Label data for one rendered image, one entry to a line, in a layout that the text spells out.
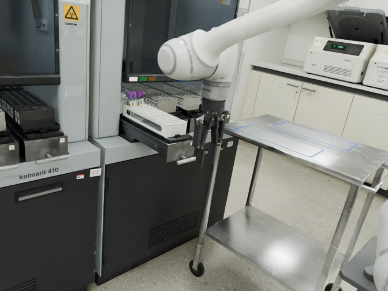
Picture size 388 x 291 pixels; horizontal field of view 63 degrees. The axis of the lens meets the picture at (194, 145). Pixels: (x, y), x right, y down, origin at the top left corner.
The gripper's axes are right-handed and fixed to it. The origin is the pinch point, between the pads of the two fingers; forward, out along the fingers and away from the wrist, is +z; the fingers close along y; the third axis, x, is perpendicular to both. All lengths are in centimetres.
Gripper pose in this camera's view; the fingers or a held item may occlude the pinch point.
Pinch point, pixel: (205, 156)
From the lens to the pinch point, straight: 108.9
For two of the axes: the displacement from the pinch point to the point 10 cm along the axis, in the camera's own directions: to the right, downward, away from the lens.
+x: 6.9, 3.3, -6.5
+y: -7.2, 1.6, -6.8
